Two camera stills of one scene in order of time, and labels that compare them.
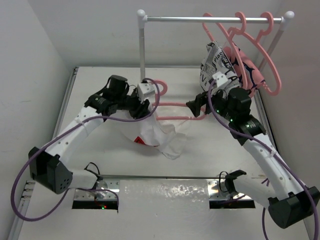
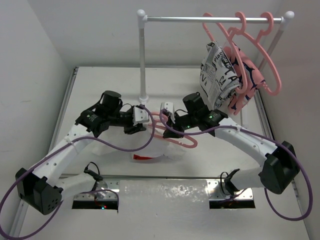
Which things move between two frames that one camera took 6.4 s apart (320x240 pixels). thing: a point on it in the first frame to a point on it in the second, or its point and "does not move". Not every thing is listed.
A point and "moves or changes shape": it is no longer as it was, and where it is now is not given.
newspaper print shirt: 216,61 does not move
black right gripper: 201,99 to 173,124
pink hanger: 203,116 to 162,126
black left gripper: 141,109 to 132,129
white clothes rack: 143,19 does not move
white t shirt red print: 151,131 moves or changes shape
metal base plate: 108,189 does not move
